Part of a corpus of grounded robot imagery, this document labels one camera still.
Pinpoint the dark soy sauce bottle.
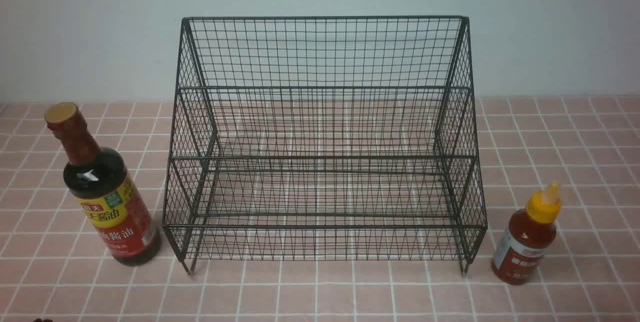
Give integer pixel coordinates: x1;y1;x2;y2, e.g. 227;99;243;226
44;102;162;266

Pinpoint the red sauce bottle yellow cap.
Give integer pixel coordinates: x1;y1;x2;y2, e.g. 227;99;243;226
491;183;562;285

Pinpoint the black wire mesh shelf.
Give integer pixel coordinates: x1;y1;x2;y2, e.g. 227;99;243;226
162;16;489;274

